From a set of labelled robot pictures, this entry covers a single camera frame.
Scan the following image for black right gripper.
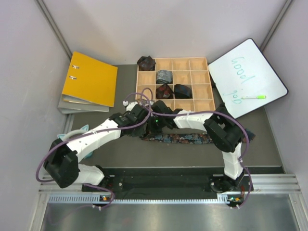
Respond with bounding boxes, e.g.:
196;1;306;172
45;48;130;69
144;115;166;139

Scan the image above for navy floral long tie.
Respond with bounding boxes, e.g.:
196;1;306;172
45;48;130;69
141;129;257;145

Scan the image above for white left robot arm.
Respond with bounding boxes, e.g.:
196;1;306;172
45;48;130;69
43;102;149;191

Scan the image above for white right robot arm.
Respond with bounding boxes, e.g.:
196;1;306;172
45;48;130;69
143;101;249;191

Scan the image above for red black rolled tie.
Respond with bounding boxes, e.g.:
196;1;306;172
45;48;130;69
155;84;173;100

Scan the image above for dark blue rolled tie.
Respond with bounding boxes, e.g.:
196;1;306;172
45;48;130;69
174;84;193;99

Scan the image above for grey patterned rolled tie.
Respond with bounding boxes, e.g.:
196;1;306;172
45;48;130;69
156;70;173;84

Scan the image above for wooden grid organizer box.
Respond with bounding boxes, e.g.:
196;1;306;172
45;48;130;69
136;57;216;112

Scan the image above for dark maroon rolled tie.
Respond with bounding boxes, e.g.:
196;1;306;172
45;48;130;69
137;56;156;71

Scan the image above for teal cat-ear headphones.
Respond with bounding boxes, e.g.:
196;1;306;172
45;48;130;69
57;125;97;162

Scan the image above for small whiteboard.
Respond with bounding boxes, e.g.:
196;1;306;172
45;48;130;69
208;38;288;118

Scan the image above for green marker pen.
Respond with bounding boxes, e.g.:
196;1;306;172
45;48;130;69
242;95;266;100

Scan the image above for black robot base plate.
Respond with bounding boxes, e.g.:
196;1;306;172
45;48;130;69
82;174;253;193

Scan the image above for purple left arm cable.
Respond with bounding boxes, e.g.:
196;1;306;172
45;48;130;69
35;88;154;209

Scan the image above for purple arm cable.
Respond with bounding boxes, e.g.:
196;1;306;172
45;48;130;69
139;100;253;209
35;88;154;209

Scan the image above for yellow ring binder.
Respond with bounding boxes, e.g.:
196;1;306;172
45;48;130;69
62;51;118;107

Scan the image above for grey slotted cable duct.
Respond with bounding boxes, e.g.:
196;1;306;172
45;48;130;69
48;191;245;205

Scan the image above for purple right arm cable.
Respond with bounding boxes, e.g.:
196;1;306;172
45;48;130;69
139;100;253;209

